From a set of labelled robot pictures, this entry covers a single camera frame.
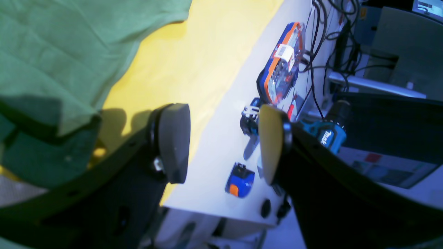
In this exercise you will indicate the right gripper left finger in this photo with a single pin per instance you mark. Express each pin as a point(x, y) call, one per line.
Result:
point(111, 205)

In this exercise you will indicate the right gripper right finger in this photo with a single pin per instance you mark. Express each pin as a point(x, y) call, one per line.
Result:
point(336, 207)

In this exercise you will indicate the green T-shirt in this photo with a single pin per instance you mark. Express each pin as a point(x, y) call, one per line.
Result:
point(59, 60)

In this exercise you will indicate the blue orange battery pack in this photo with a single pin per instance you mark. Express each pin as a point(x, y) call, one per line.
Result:
point(240, 181)

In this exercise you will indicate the blue orange tool case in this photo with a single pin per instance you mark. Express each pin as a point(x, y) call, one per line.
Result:
point(282, 68)

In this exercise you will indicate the yellow table cloth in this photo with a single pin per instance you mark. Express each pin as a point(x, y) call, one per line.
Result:
point(195, 62)

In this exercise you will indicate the teal cordless drill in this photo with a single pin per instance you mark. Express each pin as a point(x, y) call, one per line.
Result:
point(330, 131)

